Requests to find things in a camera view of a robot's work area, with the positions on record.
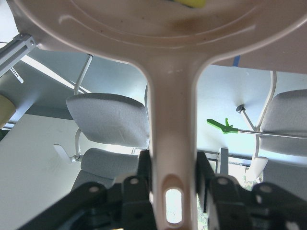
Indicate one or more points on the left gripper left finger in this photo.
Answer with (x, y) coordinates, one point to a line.
(137, 210)

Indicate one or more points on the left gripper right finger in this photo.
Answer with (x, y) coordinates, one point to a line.
(221, 197)

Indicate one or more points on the beige plastic dustpan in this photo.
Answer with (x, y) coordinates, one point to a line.
(171, 44)

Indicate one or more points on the yellow sponge piece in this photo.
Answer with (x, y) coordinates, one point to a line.
(192, 3)

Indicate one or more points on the grey office chair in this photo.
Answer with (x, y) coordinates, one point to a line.
(281, 127)
(108, 119)

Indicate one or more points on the green handled grabber tool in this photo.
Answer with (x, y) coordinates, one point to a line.
(227, 129)

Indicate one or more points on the aluminium frame post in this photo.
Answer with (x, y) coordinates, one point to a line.
(12, 52)

